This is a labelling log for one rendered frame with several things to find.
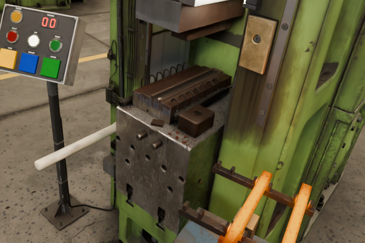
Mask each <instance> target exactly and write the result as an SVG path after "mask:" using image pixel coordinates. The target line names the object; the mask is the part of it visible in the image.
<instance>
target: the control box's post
mask: <svg viewBox="0 0 365 243"><path fill-rule="evenodd" d="M46 83H47V92H48V99H49V108H50V114H51V123H52V133H53V141H54V142H56V143H59V142H62V129H61V118H60V107H59V96H58V94H59V92H58V83H55V82H50V81H46ZM62 148H64V147H63V143H61V144H59V145H56V144H54V151H55V152H56V151H58V150H60V149H62ZM56 170H57V176H58V181H60V182H63V181H65V180H66V169H65V159H62V160H60V161H58V162H56ZM58 185H59V195H60V202H62V206H63V212H64V213H66V212H65V203H66V202H67V203H68V205H69V202H68V191H67V181H66V182H65V183H63V184H60V183H58Z"/></svg>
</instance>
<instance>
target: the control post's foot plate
mask: <svg viewBox="0 0 365 243"><path fill-rule="evenodd" d="M69 195H70V203H71V205H72V206H75V205H78V204H81V203H80V202H79V201H78V200H77V199H76V198H75V197H74V196H72V195H71V194H69ZM65 212H66V213H64V212H63V206H62V202H60V199H58V200H57V201H55V202H53V203H51V204H50V205H49V206H47V207H44V208H42V209H41V210H40V213H41V214H42V215H43V216H44V217H45V218H47V220H48V221H49V222H50V223H51V224H53V225H54V226H55V227H56V228H57V229H58V230H59V231H61V230H62V229H64V228H66V227H67V226H69V225H71V224H73V223H75V222H76V221H77V220H78V219H80V218H82V217H83V216H85V215H86V214H87V213H88V212H90V210H89V209H88V208H87V207H85V206H77V207H70V206H69V205H68V203H67V202H66V203H65Z"/></svg>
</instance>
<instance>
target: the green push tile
mask: <svg viewBox="0 0 365 243"><path fill-rule="evenodd" d="M60 65H61V61H60V60H55V59H50V58H47V57H44V58H43V63H42V68H41V73H40V75H43V76H47V77H51V78H56V79H57V78H58V75H59V69H60Z"/></svg>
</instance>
